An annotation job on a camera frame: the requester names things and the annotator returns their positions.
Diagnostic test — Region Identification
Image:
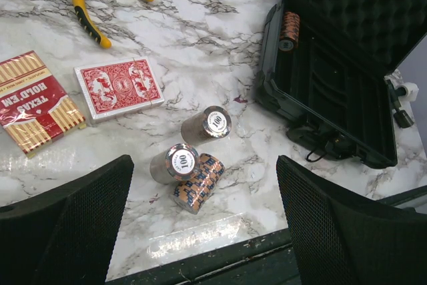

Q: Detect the chip roll in case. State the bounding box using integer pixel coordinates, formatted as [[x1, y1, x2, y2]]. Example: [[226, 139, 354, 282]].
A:
[[278, 11, 300, 53]]

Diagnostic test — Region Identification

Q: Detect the black mounting rail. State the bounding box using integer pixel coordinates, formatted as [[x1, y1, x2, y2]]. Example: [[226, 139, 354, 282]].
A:
[[105, 184, 427, 285]]

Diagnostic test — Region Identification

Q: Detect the black poker set case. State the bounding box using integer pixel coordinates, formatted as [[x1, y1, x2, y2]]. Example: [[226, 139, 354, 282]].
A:
[[256, 0, 426, 169]]

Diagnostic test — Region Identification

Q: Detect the orange black chip roll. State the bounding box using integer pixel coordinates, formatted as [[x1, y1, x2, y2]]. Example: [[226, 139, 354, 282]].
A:
[[149, 143, 200, 185], [181, 105, 232, 146]]

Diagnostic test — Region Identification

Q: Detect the orange blue chip roll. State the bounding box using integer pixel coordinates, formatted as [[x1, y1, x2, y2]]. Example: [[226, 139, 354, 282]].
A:
[[171, 153, 226, 215]]

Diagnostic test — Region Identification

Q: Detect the red backed card deck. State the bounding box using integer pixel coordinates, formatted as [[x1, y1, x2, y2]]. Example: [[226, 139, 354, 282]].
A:
[[74, 57, 165, 123]]

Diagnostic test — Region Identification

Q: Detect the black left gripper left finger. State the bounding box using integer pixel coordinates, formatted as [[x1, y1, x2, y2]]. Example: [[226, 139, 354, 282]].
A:
[[1, 155, 134, 284]]

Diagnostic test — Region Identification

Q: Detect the Texas Hold'em card box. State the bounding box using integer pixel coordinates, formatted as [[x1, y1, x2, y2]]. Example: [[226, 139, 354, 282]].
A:
[[1, 51, 86, 158]]

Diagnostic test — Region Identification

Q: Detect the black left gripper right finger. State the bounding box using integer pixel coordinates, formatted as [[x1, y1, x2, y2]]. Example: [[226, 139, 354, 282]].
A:
[[276, 156, 426, 284]]

